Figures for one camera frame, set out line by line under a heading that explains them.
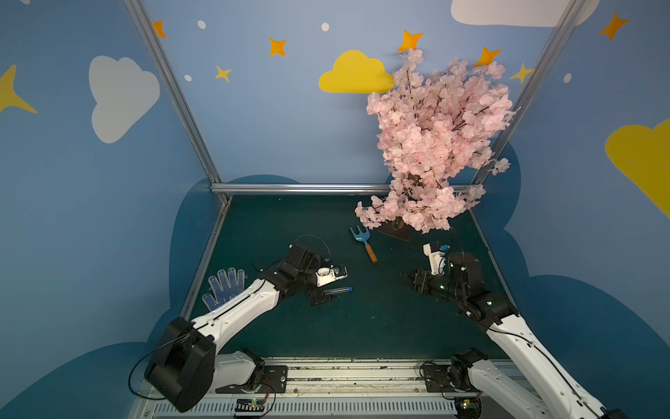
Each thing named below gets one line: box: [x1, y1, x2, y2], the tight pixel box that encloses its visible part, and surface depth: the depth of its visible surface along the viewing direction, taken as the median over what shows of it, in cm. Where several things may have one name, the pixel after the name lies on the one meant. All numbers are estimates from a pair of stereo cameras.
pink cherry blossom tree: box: [355, 50, 517, 234], surface depth 75 cm
